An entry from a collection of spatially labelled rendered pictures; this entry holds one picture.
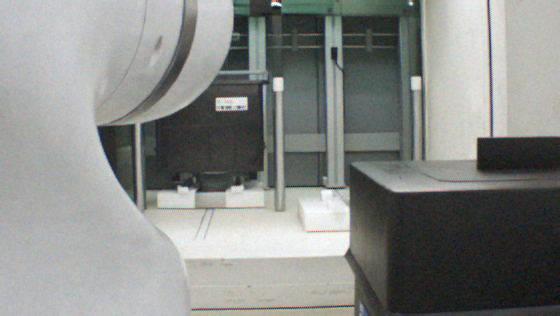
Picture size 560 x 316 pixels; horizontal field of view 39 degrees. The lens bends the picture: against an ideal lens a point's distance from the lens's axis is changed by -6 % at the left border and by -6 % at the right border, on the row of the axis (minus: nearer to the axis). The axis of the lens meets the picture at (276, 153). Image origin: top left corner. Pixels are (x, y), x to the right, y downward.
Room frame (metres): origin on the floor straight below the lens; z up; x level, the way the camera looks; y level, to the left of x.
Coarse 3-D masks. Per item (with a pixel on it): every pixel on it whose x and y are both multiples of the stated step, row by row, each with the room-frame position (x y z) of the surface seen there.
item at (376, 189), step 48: (480, 144) 0.71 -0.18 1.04; (528, 144) 0.71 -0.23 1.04; (384, 192) 0.59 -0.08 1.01; (432, 192) 0.57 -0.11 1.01; (480, 192) 0.57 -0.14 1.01; (528, 192) 0.57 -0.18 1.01; (384, 240) 0.59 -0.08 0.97; (432, 240) 0.57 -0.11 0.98; (480, 240) 0.57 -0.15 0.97; (528, 240) 0.57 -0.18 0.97; (384, 288) 0.59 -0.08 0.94; (432, 288) 0.57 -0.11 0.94; (480, 288) 0.57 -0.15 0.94; (528, 288) 0.57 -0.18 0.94
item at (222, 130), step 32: (224, 96) 1.61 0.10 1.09; (256, 96) 1.62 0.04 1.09; (160, 128) 1.61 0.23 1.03; (192, 128) 1.61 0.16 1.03; (224, 128) 1.61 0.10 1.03; (256, 128) 1.62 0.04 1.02; (160, 160) 1.61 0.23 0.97; (192, 160) 1.61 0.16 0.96; (224, 160) 1.61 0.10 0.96; (256, 160) 1.62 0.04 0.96
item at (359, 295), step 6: (360, 288) 0.79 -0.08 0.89; (360, 294) 0.78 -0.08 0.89; (360, 300) 0.78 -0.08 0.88; (366, 300) 0.74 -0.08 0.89; (354, 306) 0.83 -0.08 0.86; (360, 306) 0.78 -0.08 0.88; (366, 306) 0.74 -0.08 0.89; (354, 312) 0.83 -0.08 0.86; (360, 312) 0.78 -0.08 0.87; (366, 312) 0.73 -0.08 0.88; (372, 312) 0.69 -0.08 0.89
